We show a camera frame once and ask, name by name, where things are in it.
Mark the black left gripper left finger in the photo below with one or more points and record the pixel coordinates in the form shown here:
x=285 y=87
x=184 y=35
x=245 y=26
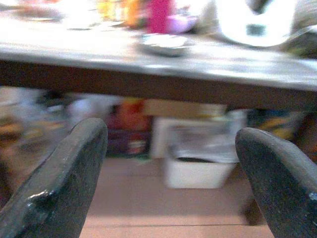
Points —
x=67 y=178

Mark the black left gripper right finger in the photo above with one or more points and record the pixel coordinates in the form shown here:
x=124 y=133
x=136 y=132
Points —
x=280 y=181

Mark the white plastic storage bin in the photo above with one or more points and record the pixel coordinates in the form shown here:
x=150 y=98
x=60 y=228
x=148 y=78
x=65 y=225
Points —
x=198 y=171

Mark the red orange box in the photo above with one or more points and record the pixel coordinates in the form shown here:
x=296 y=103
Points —
x=131 y=114

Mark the brown cardboard box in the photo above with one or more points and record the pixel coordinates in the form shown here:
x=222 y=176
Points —
x=184 y=109

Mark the dark wooden dining table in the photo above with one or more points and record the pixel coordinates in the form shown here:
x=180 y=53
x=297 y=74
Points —
x=158 y=74

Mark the orange yellow packaged item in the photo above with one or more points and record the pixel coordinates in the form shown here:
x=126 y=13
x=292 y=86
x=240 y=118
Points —
x=119 y=11

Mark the purple plastic bowl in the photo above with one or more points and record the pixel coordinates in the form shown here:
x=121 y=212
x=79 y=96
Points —
x=181 y=23

